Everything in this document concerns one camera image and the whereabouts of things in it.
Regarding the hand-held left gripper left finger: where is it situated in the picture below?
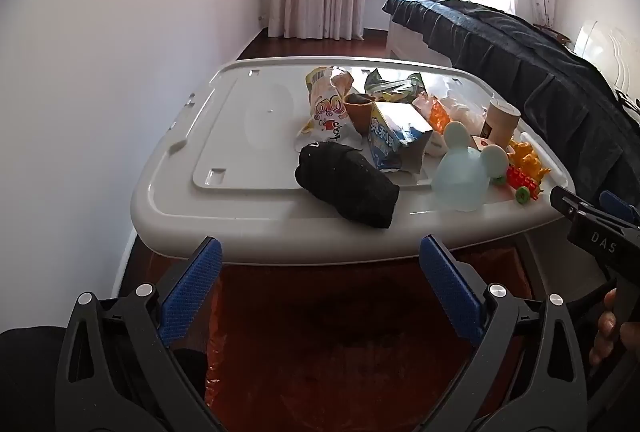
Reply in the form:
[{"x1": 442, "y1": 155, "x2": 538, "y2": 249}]
[{"x1": 54, "y1": 236, "x2": 223, "y2": 432}]

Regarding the yellow spout pouch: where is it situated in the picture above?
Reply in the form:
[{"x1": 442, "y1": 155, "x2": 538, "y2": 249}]
[{"x1": 298, "y1": 66, "x2": 357, "y2": 148}]

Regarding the white bed frame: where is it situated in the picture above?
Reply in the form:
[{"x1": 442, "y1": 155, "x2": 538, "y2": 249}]
[{"x1": 387, "y1": 21, "x2": 453, "y2": 65}]

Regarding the white red crumpled wrapper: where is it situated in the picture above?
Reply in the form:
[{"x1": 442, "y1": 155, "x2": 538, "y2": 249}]
[{"x1": 447, "y1": 99, "x2": 486, "y2": 135}]

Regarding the orange toy dinosaur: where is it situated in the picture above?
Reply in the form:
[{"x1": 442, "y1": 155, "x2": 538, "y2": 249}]
[{"x1": 507, "y1": 139, "x2": 551, "y2": 180}]

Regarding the black cloth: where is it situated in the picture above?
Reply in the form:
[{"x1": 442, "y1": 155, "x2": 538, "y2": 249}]
[{"x1": 294, "y1": 142, "x2": 401, "y2": 229}]

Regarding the brown paper cup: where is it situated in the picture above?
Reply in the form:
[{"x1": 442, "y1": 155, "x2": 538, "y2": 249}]
[{"x1": 481, "y1": 99, "x2": 522, "y2": 150}]

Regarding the white plastic bin lid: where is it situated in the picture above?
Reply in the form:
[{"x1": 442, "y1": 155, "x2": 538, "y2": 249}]
[{"x1": 131, "y1": 57, "x2": 576, "y2": 265}]

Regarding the green snack wrapper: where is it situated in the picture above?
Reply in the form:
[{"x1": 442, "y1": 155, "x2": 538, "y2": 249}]
[{"x1": 364, "y1": 68, "x2": 427, "y2": 105}]

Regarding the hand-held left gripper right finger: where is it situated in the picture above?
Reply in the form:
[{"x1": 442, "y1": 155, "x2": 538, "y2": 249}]
[{"x1": 419, "y1": 234, "x2": 588, "y2": 432}]

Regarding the blue and white carton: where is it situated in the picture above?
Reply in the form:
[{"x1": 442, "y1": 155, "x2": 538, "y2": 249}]
[{"x1": 367, "y1": 102, "x2": 435, "y2": 175}]

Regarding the small terracotta pot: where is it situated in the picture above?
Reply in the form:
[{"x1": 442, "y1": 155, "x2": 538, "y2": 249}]
[{"x1": 344, "y1": 93, "x2": 378, "y2": 134}]

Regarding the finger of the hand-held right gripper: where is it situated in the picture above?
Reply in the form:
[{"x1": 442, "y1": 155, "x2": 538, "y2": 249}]
[
  {"x1": 549, "y1": 186, "x2": 601, "y2": 225},
  {"x1": 598, "y1": 190, "x2": 640, "y2": 229}
]

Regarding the white headboard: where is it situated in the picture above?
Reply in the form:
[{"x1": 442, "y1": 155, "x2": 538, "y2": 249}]
[{"x1": 570, "y1": 19, "x2": 640, "y2": 103}]

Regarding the light blue eared bottle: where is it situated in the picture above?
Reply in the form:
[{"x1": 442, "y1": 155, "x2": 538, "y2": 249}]
[{"x1": 431, "y1": 121, "x2": 510, "y2": 213}]

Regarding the red toy car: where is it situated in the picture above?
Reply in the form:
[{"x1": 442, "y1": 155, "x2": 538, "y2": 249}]
[{"x1": 506, "y1": 166, "x2": 543, "y2": 204}]

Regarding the bin with orange bag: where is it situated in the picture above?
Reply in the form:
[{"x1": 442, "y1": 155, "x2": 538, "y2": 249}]
[{"x1": 200, "y1": 247, "x2": 531, "y2": 432}]

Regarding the person's right hand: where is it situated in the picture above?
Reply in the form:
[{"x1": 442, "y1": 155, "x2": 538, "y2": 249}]
[{"x1": 589, "y1": 288, "x2": 640, "y2": 369}]

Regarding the orange and white wrapper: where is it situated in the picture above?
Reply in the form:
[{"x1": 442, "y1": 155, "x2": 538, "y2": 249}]
[{"x1": 412, "y1": 93, "x2": 451, "y2": 133}]

